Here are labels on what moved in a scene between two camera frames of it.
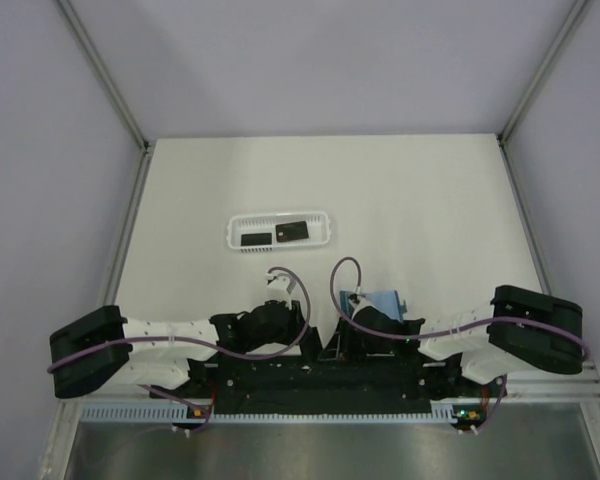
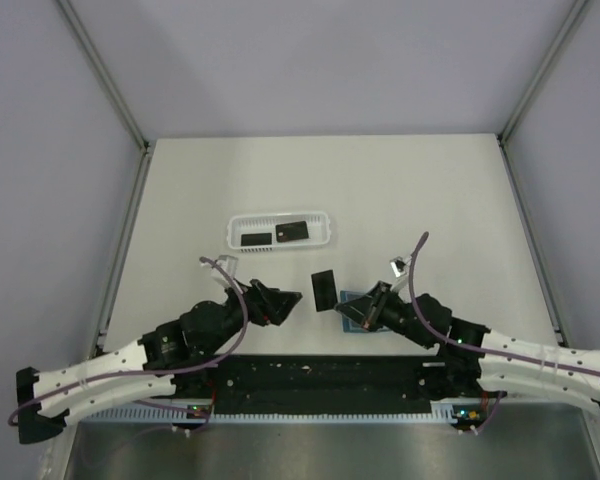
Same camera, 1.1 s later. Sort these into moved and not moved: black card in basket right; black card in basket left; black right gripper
Moved: black right gripper
Not moved: black card in basket left; black card in basket right
